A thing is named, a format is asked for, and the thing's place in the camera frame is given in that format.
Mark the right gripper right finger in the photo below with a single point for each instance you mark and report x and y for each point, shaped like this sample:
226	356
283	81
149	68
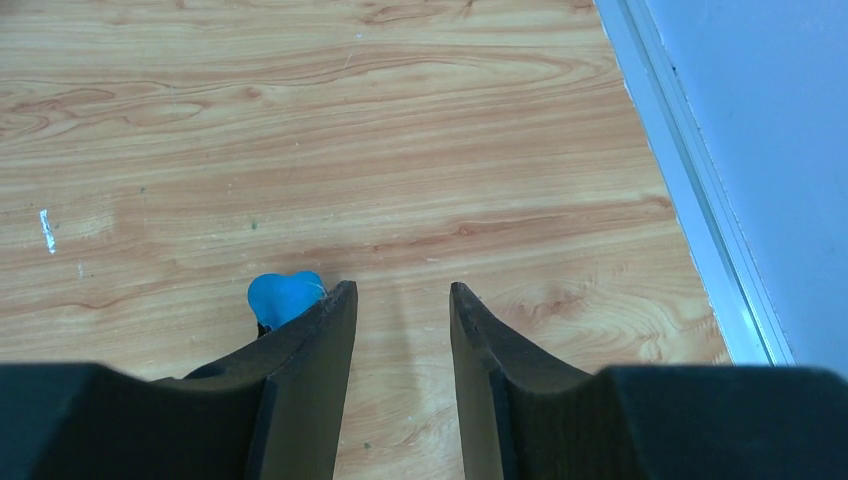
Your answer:
525	414

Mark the blue black eraser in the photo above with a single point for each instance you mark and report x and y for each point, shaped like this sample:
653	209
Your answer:
276	299

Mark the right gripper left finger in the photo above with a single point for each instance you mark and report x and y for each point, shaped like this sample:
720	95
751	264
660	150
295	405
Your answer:
270	410

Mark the aluminium frame rails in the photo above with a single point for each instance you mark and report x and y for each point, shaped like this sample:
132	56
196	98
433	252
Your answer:
721	255

